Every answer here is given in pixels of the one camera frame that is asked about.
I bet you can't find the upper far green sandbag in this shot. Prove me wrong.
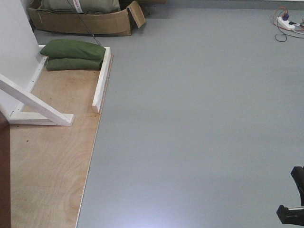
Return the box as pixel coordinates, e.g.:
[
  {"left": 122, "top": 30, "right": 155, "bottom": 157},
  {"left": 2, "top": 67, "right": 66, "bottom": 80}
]
[{"left": 40, "top": 39, "right": 106, "bottom": 60}]

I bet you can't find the green sandbag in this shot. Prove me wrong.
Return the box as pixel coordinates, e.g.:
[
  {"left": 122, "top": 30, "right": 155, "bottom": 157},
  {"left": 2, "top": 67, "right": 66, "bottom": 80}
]
[
  {"left": 46, "top": 58, "right": 103, "bottom": 71},
  {"left": 40, "top": 39, "right": 106, "bottom": 60}
]

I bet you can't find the white power strip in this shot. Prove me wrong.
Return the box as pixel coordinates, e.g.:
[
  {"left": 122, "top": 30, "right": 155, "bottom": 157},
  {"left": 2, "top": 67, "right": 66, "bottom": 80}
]
[{"left": 276, "top": 17, "right": 304, "bottom": 30}]

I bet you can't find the brown wooden door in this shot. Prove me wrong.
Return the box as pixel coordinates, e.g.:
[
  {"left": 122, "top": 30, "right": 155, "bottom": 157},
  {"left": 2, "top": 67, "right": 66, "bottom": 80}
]
[{"left": 0, "top": 113, "right": 11, "bottom": 228}]

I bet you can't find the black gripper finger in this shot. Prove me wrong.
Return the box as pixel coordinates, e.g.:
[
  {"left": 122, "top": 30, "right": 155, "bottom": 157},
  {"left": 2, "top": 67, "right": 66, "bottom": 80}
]
[
  {"left": 291, "top": 166, "right": 304, "bottom": 206},
  {"left": 276, "top": 205, "right": 304, "bottom": 225}
]

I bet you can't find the large green woven sack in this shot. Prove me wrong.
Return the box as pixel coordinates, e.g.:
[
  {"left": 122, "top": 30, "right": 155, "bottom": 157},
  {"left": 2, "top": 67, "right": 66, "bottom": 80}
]
[{"left": 40, "top": 0, "right": 121, "bottom": 14}]

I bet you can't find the purple plug adapter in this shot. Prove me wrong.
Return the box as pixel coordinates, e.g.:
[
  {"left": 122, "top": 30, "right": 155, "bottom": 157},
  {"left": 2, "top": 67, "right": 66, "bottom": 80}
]
[{"left": 282, "top": 13, "right": 289, "bottom": 21}]

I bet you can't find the far white diagonal brace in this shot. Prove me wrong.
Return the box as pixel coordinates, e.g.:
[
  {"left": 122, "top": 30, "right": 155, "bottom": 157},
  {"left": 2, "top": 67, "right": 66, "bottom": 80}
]
[{"left": 0, "top": 75, "right": 75, "bottom": 126}]

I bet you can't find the plywood base platform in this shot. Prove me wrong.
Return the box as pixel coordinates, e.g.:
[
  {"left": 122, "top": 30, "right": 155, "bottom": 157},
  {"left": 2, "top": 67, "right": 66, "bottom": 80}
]
[{"left": 10, "top": 70, "right": 101, "bottom": 228}]

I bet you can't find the far white edge batten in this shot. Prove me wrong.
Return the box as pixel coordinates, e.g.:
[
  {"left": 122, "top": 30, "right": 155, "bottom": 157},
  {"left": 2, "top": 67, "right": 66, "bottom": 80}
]
[{"left": 92, "top": 47, "right": 112, "bottom": 113}]

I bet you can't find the far steel guy wire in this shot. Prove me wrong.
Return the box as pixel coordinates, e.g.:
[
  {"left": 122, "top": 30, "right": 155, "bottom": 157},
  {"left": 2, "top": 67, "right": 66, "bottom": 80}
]
[{"left": 66, "top": 0, "right": 103, "bottom": 47}]

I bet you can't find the black thin cable loop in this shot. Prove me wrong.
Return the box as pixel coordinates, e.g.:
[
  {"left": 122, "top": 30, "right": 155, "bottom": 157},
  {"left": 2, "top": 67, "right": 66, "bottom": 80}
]
[{"left": 275, "top": 26, "right": 304, "bottom": 43}]

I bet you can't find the open flat cardboard box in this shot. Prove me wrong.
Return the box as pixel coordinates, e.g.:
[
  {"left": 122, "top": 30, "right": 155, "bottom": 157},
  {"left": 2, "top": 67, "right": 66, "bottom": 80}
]
[{"left": 28, "top": 0, "right": 146, "bottom": 36}]

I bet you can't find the white door frame panel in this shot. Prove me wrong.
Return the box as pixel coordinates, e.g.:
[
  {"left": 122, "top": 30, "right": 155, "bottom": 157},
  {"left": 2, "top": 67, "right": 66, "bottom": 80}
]
[{"left": 0, "top": 0, "right": 48, "bottom": 119}]

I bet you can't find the lower far green sandbag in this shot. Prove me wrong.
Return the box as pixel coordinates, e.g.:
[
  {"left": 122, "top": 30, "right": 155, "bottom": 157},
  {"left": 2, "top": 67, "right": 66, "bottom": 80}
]
[{"left": 46, "top": 58, "right": 103, "bottom": 71}]

